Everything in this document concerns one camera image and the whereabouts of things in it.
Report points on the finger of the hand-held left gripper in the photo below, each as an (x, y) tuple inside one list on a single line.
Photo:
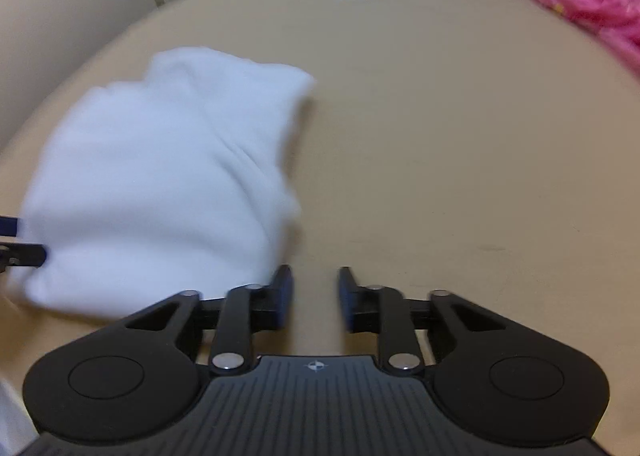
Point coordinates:
[(25, 256), (7, 226)]

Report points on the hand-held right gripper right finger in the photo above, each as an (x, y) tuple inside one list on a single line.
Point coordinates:
[(345, 296)]

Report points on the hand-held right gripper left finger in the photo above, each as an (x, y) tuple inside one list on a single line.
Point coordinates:
[(284, 296)]

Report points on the white long-sleeve sweatshirt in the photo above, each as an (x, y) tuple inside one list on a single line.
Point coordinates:
[(165, 160)]

